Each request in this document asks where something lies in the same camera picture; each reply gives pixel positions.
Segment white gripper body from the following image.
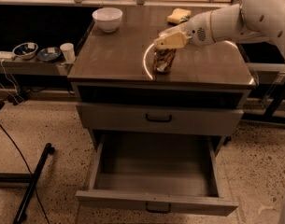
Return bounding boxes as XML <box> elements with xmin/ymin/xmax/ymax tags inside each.
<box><xmin>186</xmin><ymin>12</ymin><xmax>214</xmax><ymax>47</ymax></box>

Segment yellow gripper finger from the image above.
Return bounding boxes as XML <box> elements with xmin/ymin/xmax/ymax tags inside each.
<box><xmin>154</xmin><ymin>31</ymin><xmax>189</xmax><ymax>49</ymax></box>
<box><xmin>159</xmin><ymin>23</ymin><xmax>188</xmax><ymax>36</ymax></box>

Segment orange soda can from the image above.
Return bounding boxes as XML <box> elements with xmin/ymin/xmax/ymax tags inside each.
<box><xmin>153</xmin><ymin>49</ymin><xmax>177</xmax><ymax>74</ymax></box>

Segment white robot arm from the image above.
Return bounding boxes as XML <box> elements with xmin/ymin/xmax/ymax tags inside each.
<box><xmin>154</xmin><ymin>0</ymin><xmax>285</xmax><ymax>59</ymax></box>

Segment grey drawer cabinet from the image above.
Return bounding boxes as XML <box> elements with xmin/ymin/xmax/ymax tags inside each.
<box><xmin>68</xmin><ymin>7</ymin><xmax>255</xmax><ymax>137</ymax></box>

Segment closed grey upper drawer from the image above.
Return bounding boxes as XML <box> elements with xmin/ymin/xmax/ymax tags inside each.
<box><xmin>77</xmin><ymin>103</ymin><xmax>243</xmax><ymax>136</ymax></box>

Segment open grey lower drawer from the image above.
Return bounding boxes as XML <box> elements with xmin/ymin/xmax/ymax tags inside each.
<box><xmin>76</xmin><ymin>132</ymin><xmax>237</xmax><ymax>216</ymax></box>

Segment yellow sponge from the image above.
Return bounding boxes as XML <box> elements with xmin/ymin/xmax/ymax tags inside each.
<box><xmin>167</xmin><ymin>8</ymin><xmax>192</xmax><ymax>24</ymax></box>

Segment white bowl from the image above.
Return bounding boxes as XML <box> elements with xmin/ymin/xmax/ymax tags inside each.
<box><xmin>93</xmin><ymin>7</ymin><xmax>123</xmax><ymax>33</ymax></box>

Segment white paper cup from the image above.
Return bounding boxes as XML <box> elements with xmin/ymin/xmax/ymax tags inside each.
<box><xmin>60</xmin><ymin>43</ymin><xmax>76</xmax><ymax>63</ymax></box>

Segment grey side shelf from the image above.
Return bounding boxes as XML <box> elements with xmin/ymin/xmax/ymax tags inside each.
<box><xmin>0</xmin><ymin>58</ymin><xmax>73</xmax><ymax>76</ymax></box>

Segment blue patterned bowl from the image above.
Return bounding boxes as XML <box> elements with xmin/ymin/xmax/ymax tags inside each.
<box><xmin>12</xmin><ymin>42</ymin><xmax>38</xmax><ymax>60</ymax></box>

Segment white power strip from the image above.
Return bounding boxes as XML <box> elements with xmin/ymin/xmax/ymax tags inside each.
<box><xmin>0</xmin><ymin>51</ymin><xmax>15</xmax><ymax>60</ymax></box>

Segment black stand leg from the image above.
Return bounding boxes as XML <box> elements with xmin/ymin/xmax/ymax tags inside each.
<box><xmin>0</xmin><ymin>143</ymin><xmax>55</xmax><ymax>224</ymax></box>

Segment white cable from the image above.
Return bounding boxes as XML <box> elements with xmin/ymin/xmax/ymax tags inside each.
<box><xmin>0</xmin><ymin>59</ymin><xmax>24</xmax><ymax>105</ymax></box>

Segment black cable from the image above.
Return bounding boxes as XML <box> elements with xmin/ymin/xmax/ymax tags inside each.
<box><xmin>0</xmin><ymin>118</ymin><xmax>51</xmax><ymax>224</ymax></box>

